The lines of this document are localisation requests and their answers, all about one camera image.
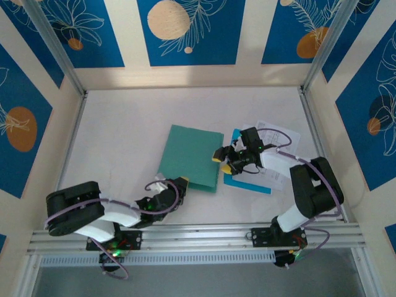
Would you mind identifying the green paper folder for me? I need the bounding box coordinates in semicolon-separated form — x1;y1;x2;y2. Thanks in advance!
157;124;225;194

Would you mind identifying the white technical drawing sheet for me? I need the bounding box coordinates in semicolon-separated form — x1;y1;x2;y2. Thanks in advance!
238;118;301;193

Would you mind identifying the blue sheet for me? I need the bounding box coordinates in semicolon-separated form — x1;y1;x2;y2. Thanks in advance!
222;127;273;196

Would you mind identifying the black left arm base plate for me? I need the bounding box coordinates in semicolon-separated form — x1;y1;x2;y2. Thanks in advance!
85;230;144;251

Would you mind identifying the aluminium mounting rail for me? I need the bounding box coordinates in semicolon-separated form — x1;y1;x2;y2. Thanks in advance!
26;221;363;256

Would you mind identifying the white slotted cable duct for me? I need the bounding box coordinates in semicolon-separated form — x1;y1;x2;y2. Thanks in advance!
39;250;277;269

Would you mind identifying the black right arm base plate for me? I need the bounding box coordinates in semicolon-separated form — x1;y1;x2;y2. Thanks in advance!
250;226;308;249

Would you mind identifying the aluminium table side rail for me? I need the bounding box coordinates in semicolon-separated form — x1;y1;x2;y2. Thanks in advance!
52;91;89;199
298;86;352;223

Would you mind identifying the aluminium frame post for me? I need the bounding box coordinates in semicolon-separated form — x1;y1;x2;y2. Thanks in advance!
23;0;88;97
299;0;363;93

